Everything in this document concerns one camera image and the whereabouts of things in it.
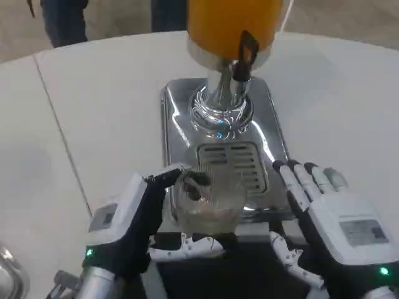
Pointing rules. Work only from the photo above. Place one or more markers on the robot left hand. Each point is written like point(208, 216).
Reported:
point(131, 236)

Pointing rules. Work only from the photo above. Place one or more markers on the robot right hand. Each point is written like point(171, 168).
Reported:
point(336, 240)

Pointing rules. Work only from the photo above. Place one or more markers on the clear ribbed glass cup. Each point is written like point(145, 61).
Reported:
point(215, 201)

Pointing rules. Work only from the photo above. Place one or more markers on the robot right arm silver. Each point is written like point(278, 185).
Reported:
point(385, 294)

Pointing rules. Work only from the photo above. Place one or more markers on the robot left arm silver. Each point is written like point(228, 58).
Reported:
point(96, 285)

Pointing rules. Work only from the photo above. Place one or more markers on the steel drip tray grid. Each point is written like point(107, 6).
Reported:
point(243, 162)

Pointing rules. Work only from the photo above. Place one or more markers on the steel dispenser base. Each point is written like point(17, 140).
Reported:
point(12, 274)

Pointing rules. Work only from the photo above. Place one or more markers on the black tap lever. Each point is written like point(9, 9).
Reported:
point(240, 71)

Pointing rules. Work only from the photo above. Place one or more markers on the person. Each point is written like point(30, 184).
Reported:
point(64, 21)

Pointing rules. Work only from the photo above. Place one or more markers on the orange tank steel drink dispenser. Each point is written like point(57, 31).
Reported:
point(224, 25)

